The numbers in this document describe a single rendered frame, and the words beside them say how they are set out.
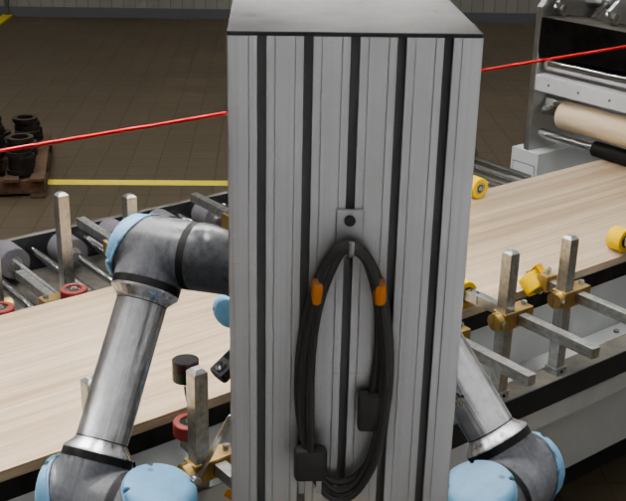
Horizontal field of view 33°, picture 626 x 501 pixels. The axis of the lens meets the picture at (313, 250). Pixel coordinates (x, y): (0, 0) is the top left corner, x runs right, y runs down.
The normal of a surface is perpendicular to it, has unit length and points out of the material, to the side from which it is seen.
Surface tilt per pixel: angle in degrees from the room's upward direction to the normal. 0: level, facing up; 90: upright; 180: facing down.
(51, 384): 0
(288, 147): 90
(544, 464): 48
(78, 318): 0
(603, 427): 90
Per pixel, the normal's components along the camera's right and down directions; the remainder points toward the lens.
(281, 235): 0.04, 0.37
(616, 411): 0.61, 0.30
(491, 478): -0.07, -0.88
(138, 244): -0.27, -0.30
